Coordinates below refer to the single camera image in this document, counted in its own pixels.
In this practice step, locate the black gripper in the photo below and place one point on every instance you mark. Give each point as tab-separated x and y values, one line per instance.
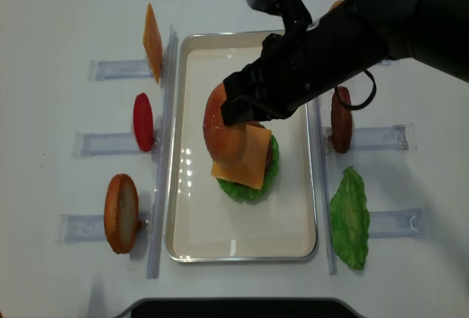
292	70

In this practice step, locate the golden bun top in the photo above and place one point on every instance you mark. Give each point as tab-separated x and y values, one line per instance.
225	144

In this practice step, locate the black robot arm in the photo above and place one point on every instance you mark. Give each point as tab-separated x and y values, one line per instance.
434	32

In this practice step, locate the brown patty under cheese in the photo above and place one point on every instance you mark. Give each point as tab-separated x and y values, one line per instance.
269	157

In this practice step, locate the orange cheese slice on stack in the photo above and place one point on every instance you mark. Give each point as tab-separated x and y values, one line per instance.
250	170

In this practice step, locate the upright brown meat patty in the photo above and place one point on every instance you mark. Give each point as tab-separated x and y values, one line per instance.
341	121

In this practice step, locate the green lettuce under cheese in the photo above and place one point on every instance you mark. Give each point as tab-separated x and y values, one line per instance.
243	193

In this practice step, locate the red tomato slice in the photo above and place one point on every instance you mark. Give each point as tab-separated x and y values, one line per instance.
143	123

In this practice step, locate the upright orange cheese slice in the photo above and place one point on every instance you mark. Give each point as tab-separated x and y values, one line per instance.
152	43

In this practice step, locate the green lettuce leaf right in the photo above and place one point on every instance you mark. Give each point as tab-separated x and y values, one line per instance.
350	220

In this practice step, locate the sesame bun half right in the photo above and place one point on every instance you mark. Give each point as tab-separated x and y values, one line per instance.
335	5

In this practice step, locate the white rectangular metal tray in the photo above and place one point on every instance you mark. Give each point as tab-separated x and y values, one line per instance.
203	224

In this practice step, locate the clear holder top left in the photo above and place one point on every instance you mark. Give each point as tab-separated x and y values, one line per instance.
100	70

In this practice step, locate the clear holder middle right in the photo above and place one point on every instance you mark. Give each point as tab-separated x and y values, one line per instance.
395	137

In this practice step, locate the upright bun half left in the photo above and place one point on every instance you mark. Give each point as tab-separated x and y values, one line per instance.
121	214

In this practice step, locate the clear holder middle left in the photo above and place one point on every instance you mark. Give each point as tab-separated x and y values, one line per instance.
94	144

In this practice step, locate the clear holder bottom right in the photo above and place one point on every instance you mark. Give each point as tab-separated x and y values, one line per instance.
396	224

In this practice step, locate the clear holder bottom left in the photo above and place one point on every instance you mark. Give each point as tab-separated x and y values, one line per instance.
80	228

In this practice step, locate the black base at bottom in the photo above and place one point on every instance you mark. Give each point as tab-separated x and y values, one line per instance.
240	307

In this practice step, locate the clear long rail left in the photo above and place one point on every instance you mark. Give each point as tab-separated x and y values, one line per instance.
168	79

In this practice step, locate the clear long rail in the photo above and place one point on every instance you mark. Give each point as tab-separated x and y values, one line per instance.
168	79
324	188

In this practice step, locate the clear long rail right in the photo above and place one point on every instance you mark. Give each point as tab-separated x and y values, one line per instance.
324	188

